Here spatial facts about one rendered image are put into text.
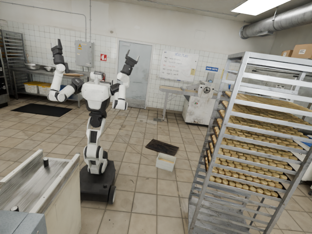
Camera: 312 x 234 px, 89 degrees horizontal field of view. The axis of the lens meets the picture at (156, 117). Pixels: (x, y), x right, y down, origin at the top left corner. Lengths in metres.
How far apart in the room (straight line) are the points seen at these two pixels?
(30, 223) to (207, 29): 5.38
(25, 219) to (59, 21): 5.66
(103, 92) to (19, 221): 1.25
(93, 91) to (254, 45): 5.15
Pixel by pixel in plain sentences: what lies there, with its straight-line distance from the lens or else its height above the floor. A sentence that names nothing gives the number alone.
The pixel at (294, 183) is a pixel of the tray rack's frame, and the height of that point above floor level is 0.98.
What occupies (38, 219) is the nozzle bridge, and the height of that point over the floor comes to 1.18.
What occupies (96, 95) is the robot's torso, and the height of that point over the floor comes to 1.26.
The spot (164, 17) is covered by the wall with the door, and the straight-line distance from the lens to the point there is 5.35.
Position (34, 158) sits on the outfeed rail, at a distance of 1.51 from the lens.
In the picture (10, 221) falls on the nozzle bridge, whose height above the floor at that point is 1.18.
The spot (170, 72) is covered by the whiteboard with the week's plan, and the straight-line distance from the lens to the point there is 5.26.
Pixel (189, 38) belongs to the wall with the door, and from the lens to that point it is 5.35.
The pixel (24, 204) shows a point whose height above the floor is 0.84.
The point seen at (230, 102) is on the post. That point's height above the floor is 1.49.
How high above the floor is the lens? 1.71
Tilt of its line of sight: 20 degrees down
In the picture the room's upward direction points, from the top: 9 degrees clockwise
